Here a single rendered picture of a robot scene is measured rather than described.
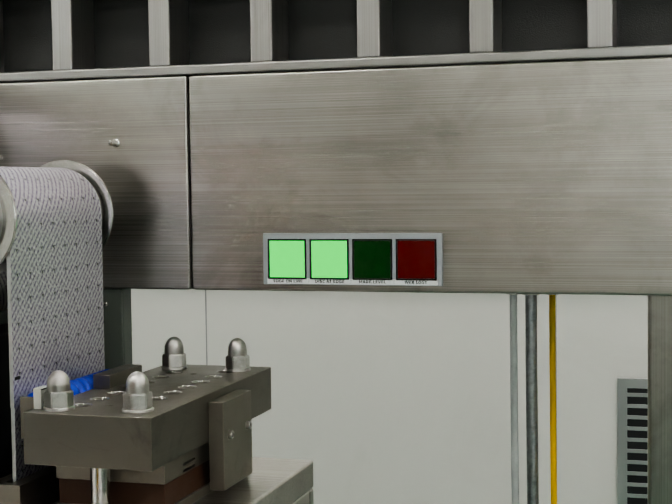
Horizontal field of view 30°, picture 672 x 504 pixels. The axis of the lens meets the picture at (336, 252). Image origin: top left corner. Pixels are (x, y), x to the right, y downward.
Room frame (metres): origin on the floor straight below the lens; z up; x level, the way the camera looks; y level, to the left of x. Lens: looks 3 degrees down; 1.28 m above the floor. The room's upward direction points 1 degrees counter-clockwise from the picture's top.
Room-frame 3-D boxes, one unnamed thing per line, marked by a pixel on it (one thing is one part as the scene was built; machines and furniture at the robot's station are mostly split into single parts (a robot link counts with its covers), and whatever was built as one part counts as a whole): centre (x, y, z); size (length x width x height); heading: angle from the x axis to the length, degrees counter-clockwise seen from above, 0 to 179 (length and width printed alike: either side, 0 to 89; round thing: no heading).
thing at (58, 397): (1.44, 0.32, 1.05); 0.04 x 0.04 x 0.04
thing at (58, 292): (1.59, 0.35, 1.12); 0.23 x 0.01 x 0.18; 164
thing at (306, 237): (1.68, -0.02, 1.18); 0.25 x 0.01 x 0.07; 74
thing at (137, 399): (1.42, 0.23, 1.05); 0.04 x 0.04 x 0.04
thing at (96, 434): (1.59, 0.23, 1.00); 0.40 x 0.16 x 0.06; 164
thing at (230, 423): (1.58, 0.13, 0.96); 0.10 x 0.03 x 0.11; 164
